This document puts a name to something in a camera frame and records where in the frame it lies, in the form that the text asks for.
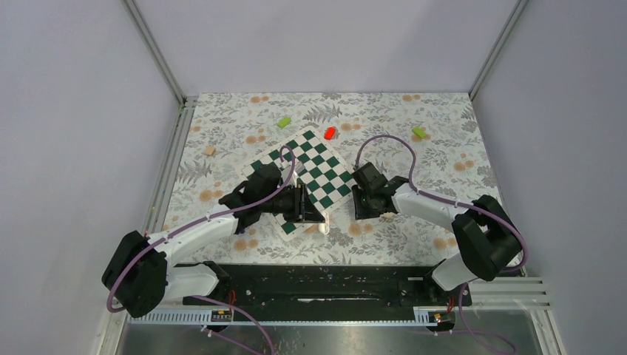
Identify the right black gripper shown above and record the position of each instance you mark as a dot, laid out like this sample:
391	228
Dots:
360	212

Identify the green block left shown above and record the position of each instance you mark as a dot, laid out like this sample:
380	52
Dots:
283	122

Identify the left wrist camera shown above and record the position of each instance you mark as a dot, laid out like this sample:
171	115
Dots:
291	177

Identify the floral patterned table mat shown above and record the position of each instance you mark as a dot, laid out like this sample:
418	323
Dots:
371	127

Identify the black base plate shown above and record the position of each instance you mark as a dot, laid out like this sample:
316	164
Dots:
289	293

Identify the green block right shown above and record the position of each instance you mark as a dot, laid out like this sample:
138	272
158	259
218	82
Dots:
419	132

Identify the white earbud case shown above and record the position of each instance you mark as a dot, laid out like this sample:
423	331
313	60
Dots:
324	228

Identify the small wooden cube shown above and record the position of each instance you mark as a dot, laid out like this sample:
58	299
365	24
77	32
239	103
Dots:
209	150

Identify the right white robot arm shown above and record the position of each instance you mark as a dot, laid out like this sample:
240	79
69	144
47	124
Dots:
486	239

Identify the red block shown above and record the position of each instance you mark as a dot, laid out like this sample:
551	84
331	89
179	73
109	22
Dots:
330	133

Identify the green white chessboard mat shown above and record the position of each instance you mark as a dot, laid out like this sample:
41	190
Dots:
319	166

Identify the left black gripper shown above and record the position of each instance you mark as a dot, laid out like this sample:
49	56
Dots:
304	211

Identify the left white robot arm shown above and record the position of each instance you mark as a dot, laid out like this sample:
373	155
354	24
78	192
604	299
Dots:
146	270

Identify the green block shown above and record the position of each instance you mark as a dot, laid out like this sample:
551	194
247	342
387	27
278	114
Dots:
419	132
283	122

